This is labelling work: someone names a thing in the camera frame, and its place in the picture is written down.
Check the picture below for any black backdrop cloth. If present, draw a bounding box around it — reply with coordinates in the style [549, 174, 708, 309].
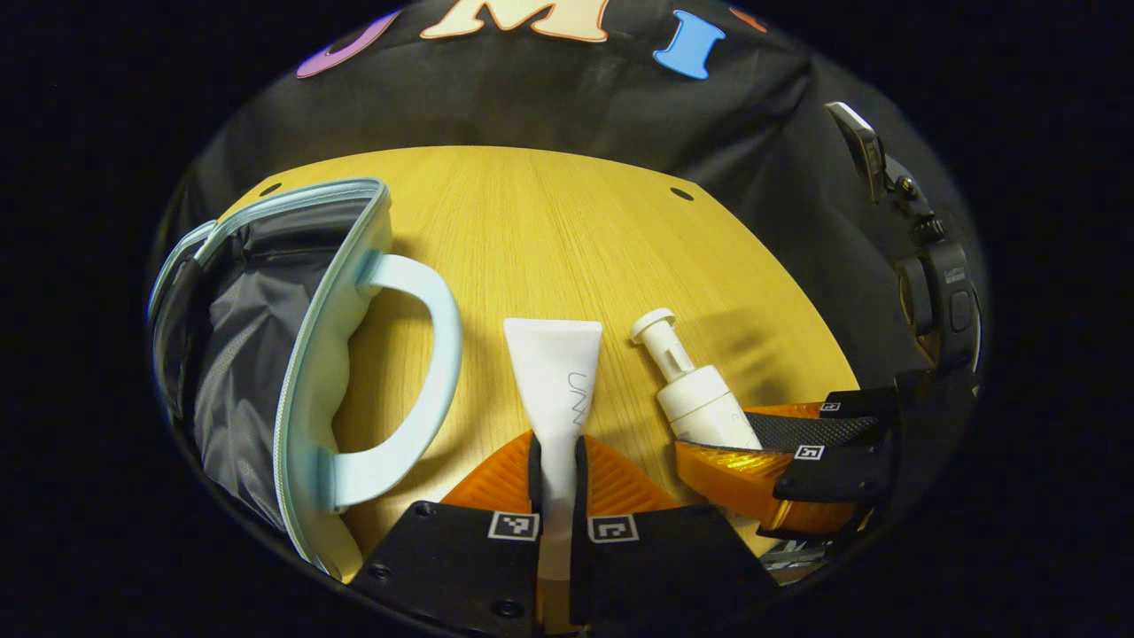
[173, 0, 989, 417]

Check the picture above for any white squeeze tube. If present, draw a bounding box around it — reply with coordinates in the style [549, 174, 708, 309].
[502, 318, 604, 632]

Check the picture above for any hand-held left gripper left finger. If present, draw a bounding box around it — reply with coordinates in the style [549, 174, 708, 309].
[353, 432, 543, 638]

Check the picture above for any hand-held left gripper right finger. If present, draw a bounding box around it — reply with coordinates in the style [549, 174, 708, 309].
[570, 434, 782, 632]

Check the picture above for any light blue suitcase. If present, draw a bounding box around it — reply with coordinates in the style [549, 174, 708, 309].
[146, 176, 465, 583]

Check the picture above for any white pump bottle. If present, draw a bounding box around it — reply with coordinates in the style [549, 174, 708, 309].
[629, 307, 764, 451]

